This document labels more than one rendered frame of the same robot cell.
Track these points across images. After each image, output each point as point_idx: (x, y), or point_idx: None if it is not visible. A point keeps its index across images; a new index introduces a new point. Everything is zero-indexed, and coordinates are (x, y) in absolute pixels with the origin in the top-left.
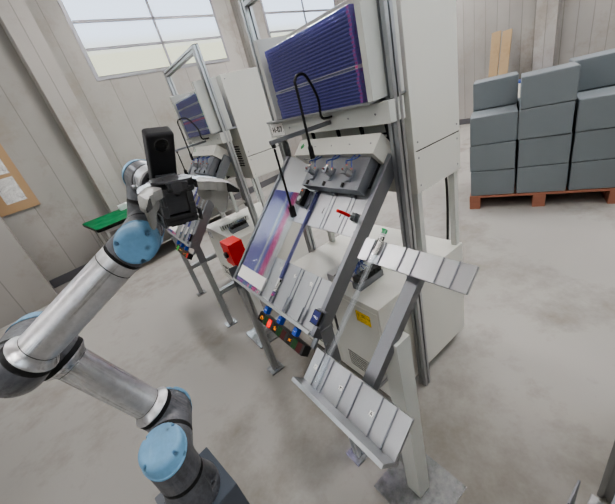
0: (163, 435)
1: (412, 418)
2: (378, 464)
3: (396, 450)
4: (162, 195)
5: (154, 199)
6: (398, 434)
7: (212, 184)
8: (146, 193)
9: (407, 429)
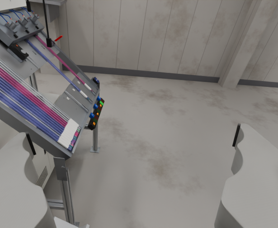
0: None
1: (53, 217)
2: (88, 227)
3: (73, 226)
4: (217, 212)
5: (234, 156)
6: (64, 226)
7: (27, 178)
8: (266, 162)
9: (60, 220)
